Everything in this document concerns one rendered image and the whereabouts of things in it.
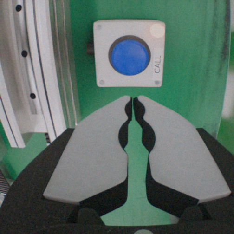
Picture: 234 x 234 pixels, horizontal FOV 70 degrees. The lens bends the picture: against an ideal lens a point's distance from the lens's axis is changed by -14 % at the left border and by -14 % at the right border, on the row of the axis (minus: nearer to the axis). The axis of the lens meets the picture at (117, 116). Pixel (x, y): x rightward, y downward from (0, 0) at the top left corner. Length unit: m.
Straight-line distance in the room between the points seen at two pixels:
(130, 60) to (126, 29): 0.04
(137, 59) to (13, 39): 0.16
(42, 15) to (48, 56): 0.05
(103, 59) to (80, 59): 0.07
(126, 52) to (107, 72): 0.04
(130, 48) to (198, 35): 0.13
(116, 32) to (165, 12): 0.09
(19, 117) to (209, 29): 0.30
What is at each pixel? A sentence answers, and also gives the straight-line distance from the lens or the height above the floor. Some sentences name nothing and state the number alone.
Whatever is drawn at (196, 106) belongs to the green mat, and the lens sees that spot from 0.34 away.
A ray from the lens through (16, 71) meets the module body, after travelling 0.28.
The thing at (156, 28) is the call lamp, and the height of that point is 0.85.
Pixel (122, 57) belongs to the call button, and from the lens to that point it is 0.21.
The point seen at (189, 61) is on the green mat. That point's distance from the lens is 0.30.
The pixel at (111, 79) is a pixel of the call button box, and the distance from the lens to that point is 0.23.
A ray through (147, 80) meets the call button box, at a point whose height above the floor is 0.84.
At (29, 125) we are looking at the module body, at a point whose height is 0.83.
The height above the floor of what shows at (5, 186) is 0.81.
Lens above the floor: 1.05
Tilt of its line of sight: 58 degrees down
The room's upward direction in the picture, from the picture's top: 176 degrees counter-clockwise
